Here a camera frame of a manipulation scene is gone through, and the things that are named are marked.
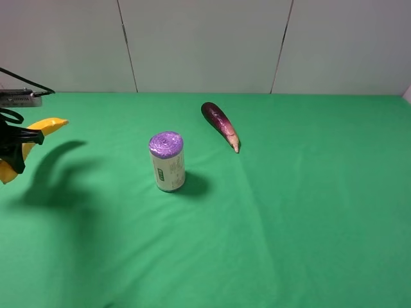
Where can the yellow banana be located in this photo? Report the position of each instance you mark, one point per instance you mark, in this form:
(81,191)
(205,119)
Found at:
(47,126)

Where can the green tablecloth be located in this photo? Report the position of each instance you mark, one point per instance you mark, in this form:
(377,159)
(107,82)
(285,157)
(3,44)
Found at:
(314,211)

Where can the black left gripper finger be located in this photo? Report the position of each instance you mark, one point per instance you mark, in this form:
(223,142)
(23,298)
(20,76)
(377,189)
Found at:
(14,162)
(27,136)

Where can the purple eggplant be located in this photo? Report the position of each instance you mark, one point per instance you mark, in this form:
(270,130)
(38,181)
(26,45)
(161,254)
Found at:
(216,117)

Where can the purple garbage bag roll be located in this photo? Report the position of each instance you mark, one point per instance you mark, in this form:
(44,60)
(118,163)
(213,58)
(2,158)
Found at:
(167,156)

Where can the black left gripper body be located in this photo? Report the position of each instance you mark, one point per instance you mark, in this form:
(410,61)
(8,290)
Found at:
(8,118)

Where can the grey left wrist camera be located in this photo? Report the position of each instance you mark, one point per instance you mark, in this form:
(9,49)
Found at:
(17,98)

